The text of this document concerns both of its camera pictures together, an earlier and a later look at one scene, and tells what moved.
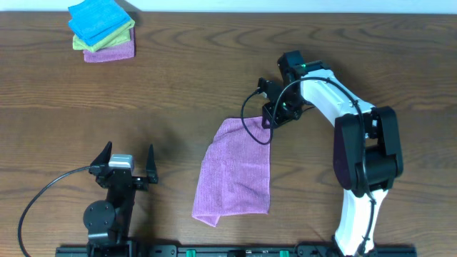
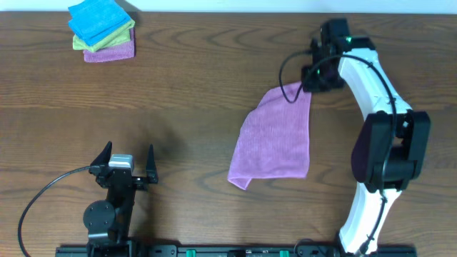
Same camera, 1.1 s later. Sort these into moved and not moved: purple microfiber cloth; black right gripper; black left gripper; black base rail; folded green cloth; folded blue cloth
Moved: purple microfiber cloth; black right gripper
Not moved: folded green cloth; folded blue cloth; black left gripper; black base rail
